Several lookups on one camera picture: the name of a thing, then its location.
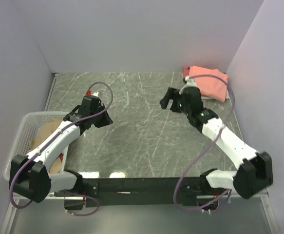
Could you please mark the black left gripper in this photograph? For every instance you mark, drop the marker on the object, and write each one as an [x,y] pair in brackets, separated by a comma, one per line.
[106,121]

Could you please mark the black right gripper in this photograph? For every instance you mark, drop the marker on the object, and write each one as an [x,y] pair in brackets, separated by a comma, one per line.
[173,94]

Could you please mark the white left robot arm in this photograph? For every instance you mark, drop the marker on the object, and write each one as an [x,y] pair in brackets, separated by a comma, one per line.
[29,174]

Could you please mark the salmon pink t-shirt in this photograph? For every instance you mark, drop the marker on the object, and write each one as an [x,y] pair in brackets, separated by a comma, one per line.
[209,86]

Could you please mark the white plastic laundry basket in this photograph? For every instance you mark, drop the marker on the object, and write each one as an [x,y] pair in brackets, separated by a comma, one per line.
[28,130]

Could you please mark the folded red t-shirt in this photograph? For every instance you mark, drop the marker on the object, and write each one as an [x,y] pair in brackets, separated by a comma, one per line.
[186,70]

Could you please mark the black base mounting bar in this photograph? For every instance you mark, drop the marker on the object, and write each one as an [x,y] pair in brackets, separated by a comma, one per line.
[149,191]

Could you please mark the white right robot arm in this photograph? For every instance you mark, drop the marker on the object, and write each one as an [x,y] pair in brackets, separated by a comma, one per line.
[253,169]

